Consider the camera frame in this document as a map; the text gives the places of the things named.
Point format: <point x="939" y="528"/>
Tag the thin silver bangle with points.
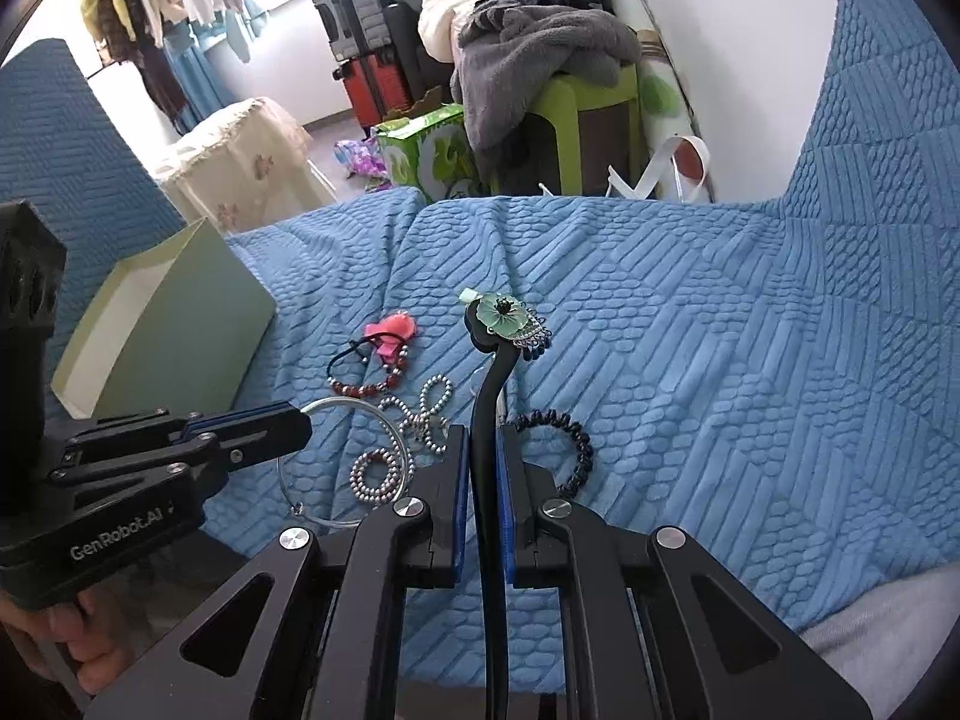
<point x="289" y="502"/>

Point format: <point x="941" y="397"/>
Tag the green printed carton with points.
<point x="420" y="150"/>

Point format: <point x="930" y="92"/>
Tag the green plastic stool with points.
<point x="559" y="97"/>

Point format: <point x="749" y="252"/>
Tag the dark green hair clip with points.
<point x="491" y="390"/>

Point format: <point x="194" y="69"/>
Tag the light grey cloth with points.
<point x="885" y="630"/>

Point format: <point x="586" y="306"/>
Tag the grey fleece blanket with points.
<point x="525" y="52"/>

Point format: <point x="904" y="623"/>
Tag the red suitcase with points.
<point x="375" y="90"/>

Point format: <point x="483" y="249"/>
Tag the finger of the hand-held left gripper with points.
<point x="225" y="414"/>
<point x="255" y="439"/>

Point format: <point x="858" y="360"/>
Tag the purple plastic bag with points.
<point x="364" y="161"/>

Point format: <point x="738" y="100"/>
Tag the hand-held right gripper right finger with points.
<point x="507" y="495"/>

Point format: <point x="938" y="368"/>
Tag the textured blue sofa cover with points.
<point x="675" y="352"/>

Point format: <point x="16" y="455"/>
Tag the person's left hand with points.
<point x="94" y="645"/>

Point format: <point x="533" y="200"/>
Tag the light green cardboard box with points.
<point x="187" y="315"/>

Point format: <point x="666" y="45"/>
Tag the light blue hanging garment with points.
<point x="244" y="30"/>

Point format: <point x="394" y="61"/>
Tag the cream padded jacket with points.
<point x="439" y="22"/>

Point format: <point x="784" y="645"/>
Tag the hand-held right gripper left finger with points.
<point x="456" y="480"/>

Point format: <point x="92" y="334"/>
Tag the pink hat hair clip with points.
<point x="390" y="330"/>

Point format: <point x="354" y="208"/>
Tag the black suitcase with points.
<point x="349" y="11"/>

